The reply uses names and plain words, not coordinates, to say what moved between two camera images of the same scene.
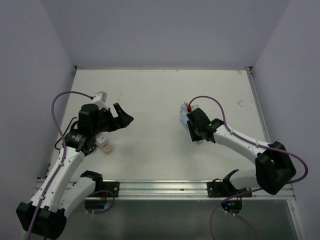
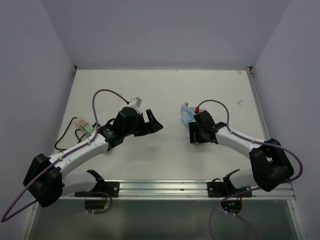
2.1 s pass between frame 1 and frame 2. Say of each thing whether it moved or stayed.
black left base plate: stayed
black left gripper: moved
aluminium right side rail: stayed
